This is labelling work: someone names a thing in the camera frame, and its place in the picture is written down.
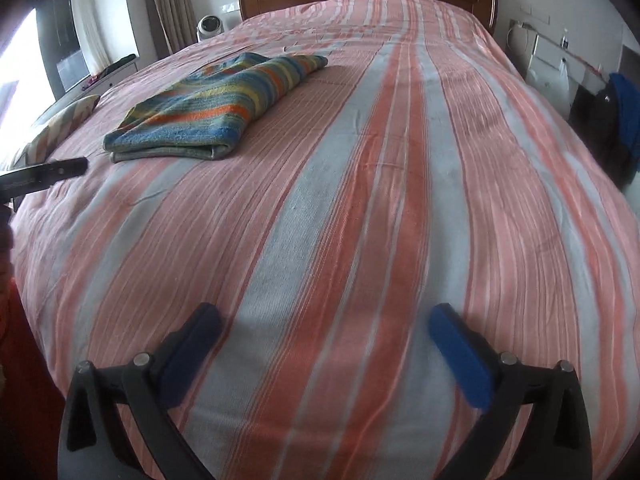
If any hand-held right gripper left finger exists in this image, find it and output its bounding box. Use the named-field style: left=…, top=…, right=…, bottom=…
left=57, top=302, right=223, bottom=480

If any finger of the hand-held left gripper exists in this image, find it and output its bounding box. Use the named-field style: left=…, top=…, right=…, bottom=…
left=0, top=157, right=90, bottom=200

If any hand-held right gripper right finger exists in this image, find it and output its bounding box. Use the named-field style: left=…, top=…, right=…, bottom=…
left=428, top=302, right=593, bottom=480

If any multicolour striped knit sweater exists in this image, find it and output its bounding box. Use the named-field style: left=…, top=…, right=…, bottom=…
left=103, top=52, right=328, bottom=163

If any striped pillow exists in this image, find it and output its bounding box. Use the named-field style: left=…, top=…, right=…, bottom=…
left=0, top=94, right=102, bottom=171

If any low white desk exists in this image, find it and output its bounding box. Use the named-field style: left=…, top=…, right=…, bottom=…
left=65, top=54, right=139, bottom=106

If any dark screen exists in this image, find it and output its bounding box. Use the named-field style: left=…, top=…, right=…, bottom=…
left=36, top=0, right=87, bottom=93

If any pink striped bed blanket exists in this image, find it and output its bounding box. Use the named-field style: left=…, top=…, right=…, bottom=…
left=10, top=0, right=640, bottom=480

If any white sheer curtain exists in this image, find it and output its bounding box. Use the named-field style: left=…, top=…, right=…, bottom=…
left=70, top=0, right=138, bottom=72

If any person's red clothing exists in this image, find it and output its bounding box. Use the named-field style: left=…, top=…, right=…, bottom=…
left=0, top=255, right=68, bottom=480

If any beige curtain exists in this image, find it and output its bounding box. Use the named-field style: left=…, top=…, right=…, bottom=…
left=145, top=0, right=197, bottom=56

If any black bag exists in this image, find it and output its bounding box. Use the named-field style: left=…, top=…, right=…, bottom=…
left=567, top=82, right=636, bottom=191

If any blue cloth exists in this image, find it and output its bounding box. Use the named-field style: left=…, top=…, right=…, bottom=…
left=609, top=72, right=640, bottom=153

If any white cabinet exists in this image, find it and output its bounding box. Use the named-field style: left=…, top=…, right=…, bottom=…
left=507, top=17, right=623, bottom=121

